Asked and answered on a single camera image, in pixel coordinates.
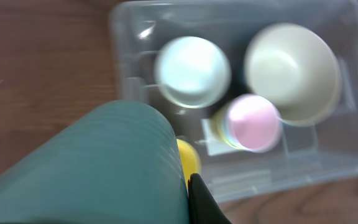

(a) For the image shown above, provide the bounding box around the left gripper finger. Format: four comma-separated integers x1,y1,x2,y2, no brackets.
188,173,231,224

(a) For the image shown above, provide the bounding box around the yellow cup front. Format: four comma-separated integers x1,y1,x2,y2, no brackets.
177,139,201,185

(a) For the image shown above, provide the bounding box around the mint green cup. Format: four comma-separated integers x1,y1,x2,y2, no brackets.
0,101,189,223

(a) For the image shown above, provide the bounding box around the pink cup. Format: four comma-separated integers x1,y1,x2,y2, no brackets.
227,94,282,153

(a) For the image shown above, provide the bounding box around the small white bowl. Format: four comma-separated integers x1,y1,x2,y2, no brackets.
154,36,232,108

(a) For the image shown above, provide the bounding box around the large beige bowl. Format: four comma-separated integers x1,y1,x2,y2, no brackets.
244,23,342,126

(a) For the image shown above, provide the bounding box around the white label in container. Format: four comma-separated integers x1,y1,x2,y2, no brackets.
201,119,237,156

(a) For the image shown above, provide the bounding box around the clear plastic storage container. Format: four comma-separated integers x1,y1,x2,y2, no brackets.
109,1,358,202

